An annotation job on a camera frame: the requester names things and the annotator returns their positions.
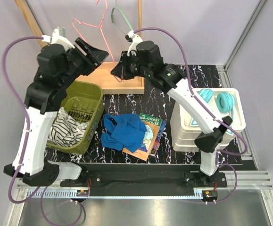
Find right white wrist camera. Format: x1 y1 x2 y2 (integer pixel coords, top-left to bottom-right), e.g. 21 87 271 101
125 30 143 57

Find purple cable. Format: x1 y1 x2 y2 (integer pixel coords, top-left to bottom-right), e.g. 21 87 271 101
3 36 85 224
132 27 248 205

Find white drawer storage box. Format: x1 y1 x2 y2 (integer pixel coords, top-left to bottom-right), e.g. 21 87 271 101
170 88 246 152

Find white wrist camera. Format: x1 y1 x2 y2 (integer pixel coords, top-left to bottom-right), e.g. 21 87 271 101
41 26 75 51
125 30 143 57

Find wooden clothes rack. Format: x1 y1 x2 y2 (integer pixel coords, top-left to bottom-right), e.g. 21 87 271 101
15 0 145 94

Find orange Othello book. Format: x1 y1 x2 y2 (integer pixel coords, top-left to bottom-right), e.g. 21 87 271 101
123 122 160 161

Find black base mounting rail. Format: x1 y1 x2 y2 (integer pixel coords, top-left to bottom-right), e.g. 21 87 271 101
39 161 229 197

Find striped black white tank top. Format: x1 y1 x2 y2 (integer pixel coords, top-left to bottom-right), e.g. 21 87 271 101
48 107 90 147

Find blue tank top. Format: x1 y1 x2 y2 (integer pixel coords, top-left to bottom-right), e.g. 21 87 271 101
101 114 147 153

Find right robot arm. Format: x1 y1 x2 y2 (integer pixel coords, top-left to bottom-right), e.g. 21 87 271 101
111 40 232 187

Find olive green plastic basket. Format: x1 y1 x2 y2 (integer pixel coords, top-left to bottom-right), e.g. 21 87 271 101
47 81 104 154

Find teal cat ear headphones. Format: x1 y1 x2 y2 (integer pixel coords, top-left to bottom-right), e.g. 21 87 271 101
189 88 236 136

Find pink wire clothes hanger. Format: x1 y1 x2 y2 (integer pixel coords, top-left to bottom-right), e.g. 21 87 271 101
72 0 123 83

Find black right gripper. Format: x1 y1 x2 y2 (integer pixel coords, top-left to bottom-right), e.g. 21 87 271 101
111 51 151 81

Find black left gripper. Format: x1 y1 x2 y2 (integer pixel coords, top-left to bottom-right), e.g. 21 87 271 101
59 37 109 89

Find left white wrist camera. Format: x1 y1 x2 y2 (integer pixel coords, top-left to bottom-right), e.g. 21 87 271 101
41 26 75 51

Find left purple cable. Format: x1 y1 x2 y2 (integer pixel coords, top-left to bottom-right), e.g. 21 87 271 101
3 36 85 224

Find mint green clothes hanger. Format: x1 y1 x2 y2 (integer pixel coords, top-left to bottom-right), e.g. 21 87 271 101
111 0 135 35

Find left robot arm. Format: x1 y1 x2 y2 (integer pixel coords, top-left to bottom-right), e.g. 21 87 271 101
3 38 109 186

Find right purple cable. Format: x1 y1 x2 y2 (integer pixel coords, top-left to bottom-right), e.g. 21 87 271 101
132 27 248 205

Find blue storey treehouse book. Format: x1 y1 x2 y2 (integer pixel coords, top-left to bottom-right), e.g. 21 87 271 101
140 113 166 156

